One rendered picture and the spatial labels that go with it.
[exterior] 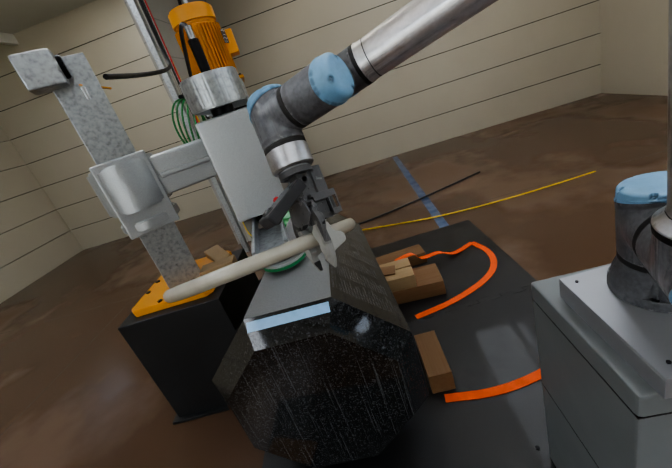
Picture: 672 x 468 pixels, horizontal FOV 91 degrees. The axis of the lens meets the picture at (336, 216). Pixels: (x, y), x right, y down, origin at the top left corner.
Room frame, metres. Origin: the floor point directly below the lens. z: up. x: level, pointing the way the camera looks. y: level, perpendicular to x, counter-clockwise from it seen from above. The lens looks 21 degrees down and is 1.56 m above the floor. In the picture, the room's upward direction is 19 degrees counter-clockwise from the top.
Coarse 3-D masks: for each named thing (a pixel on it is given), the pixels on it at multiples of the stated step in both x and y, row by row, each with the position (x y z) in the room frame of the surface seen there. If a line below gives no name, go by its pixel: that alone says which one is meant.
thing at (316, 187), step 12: (300, 168) 0.65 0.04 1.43; (312, 168) 0.68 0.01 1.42; (288, 180) 0.68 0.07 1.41; (312, 180) 0.67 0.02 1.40; (324, 180) 0.68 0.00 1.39; (312, 192) 0.65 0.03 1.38; (324, 192) 0.64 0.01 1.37; (300, 204) 0.62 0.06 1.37; (312, 204) 0.62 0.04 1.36; (324, 204) 0.64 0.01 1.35; (300, 216) 0.62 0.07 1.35; (324, 216) 0.62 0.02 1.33
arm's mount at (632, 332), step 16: (592, 272) 0.69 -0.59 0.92; (560, 288) 0.70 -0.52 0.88; (576, 288) 0.66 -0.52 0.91; (592, 288) 0.64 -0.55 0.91; (608, 288) 0.62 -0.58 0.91; (576, 304) 0.64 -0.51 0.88; (592, 304) 0.60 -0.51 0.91; (608, 304) 0.58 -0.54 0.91; (624, 304) 0.57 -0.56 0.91; (592, 320) 0.58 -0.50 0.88; (608, 320) 0.54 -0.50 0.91; (624, 320) 0.53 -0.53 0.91; (640, 320) 0.52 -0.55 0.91; (656, 320) 0.50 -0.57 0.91; (608, 336) 0.53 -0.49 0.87; (624, 336) 0.49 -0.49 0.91; (640, 336) 0.48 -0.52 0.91; (656, 336) 0.47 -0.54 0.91; (624, 352) 0.49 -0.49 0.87; (640, 352) 0.45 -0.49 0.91; (656, 352) 0.44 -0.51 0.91; (640, 368) 0.45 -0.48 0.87; (656, 368) 0.42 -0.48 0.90; (656, 384) 0.41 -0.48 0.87
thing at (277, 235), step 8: (256, 224) 1.33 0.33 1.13; (280, 224) 1.15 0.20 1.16; (256, 232) 1.22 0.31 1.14; (264, 232) 1.25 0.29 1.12; (272, 232) 1.22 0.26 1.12; (280, 232) 1.19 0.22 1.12; (256, 240) 1.12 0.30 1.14; (264, 240) 1.16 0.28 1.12; (272, 240) 1.13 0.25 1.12; (280, 240) 1.11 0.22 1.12; (288, 240) 1.01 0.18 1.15; (256, 248) 1.03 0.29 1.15; (264, 248) 1.08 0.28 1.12
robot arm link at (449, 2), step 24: (432, 0) 0.65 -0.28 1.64; (456, 0) 0.63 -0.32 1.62; (480, 0) 0.63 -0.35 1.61; (384, 24) 0.71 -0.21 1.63; (408, 24) 0.67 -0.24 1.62; (432, 24) 0.66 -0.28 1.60; (456, 24) 0.66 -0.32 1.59; (360, 48) 0.72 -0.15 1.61; (384, 48) 0.70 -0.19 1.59; (408, 48) 0.69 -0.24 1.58; (360, 72) 0.72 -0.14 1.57; (384, 72) 0.73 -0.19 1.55
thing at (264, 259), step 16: (336, 224) 0.66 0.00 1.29; (352, 224) 0.71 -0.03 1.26; (304, 240) 0.59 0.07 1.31; (256, 256) 0.56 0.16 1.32; (272, 256) 0.56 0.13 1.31; (288, 256) 0.57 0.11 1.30; (224, 272) 0.55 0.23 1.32; (240, 272) 0.55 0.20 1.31; (176, 288) 0.59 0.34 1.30; (192, 288) 0.56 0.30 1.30; (208, 288) 0.55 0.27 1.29
